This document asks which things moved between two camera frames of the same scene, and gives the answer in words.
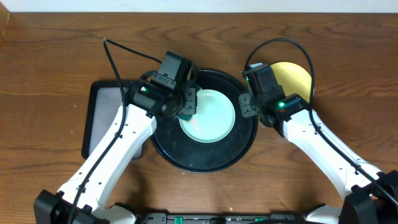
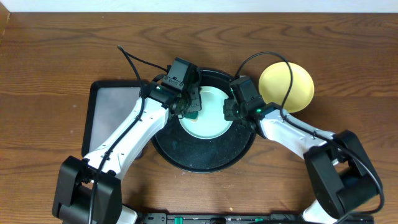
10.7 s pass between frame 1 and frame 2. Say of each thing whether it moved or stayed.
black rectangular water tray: stayed
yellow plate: stayed
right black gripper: moved
